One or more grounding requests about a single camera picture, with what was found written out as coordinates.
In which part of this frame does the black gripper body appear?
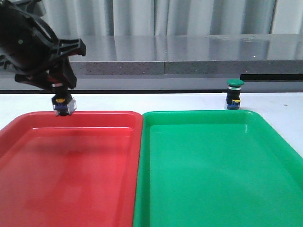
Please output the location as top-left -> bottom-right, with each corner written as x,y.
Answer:
0,0 -> 58,71

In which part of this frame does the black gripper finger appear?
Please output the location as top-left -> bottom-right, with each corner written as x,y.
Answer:
15,70 -> 55,93
49,39 -> 86,89

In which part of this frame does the red mushroom push button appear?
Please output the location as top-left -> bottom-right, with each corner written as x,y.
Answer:
48,76 -> 77,116

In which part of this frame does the green mushroom push button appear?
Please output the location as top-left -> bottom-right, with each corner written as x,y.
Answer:
225,79 -> 244,110

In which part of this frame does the grey pleated curtain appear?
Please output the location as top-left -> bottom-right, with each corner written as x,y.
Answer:
43,0 -> 303,36

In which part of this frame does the red plastic tray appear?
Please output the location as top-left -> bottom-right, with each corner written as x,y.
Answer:
0,111 -> 143,227

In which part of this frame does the green plastic tray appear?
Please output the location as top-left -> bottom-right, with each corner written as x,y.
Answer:
133,110 -> 303,227

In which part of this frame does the grey granite counter slab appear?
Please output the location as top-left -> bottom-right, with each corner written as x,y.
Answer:
0,34 -> 303,92

